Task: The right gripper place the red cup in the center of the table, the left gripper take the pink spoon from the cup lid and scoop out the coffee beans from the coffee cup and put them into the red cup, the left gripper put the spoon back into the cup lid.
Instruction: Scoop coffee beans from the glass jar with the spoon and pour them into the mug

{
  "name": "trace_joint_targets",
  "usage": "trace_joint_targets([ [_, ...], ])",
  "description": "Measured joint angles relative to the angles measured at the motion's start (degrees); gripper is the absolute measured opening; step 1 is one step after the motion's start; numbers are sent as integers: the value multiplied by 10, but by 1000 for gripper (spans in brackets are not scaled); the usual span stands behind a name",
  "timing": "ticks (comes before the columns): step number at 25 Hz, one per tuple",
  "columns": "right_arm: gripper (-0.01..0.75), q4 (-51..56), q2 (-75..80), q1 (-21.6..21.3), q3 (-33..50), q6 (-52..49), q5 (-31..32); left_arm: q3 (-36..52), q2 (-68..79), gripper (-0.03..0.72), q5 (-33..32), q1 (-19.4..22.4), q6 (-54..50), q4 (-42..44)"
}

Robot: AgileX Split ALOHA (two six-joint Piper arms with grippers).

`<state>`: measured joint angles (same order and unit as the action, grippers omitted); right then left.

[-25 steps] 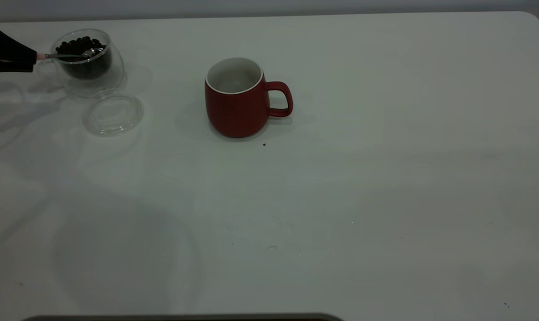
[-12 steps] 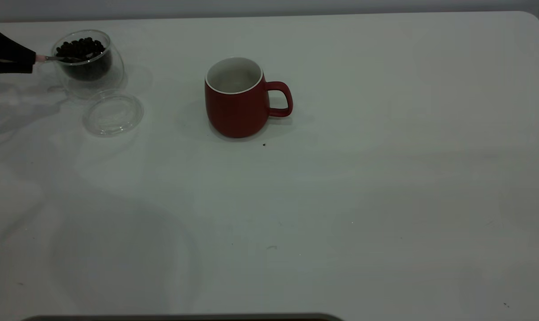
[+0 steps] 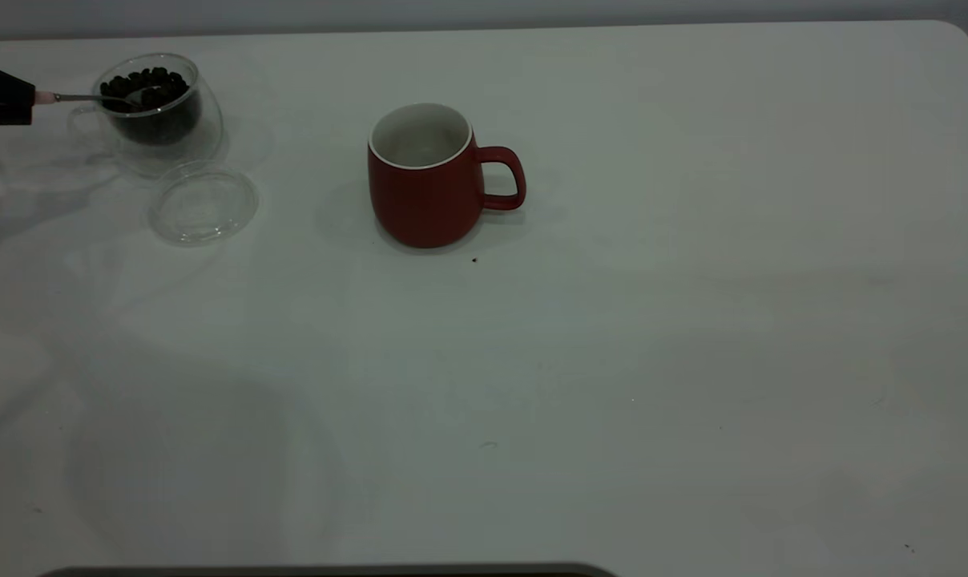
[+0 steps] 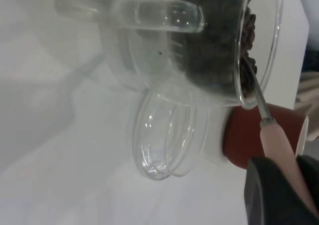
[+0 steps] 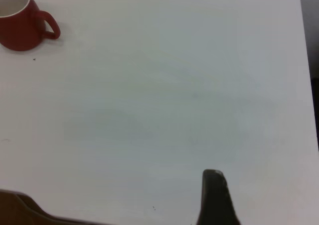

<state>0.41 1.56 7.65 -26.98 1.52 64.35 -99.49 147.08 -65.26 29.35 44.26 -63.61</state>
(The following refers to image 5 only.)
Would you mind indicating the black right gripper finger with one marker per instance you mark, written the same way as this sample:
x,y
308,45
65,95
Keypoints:
x,y
215,200

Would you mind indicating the red ceramic mug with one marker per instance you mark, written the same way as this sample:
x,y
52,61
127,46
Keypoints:
x,y
20,32

